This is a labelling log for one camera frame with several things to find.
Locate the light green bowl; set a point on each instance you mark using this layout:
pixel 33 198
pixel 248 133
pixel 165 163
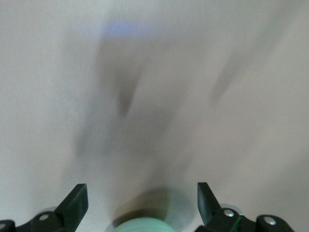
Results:
pixel 143 226

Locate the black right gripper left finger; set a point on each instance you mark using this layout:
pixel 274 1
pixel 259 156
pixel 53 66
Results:
pixel 70 207

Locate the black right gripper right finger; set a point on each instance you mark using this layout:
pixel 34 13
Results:
pixel 210 210

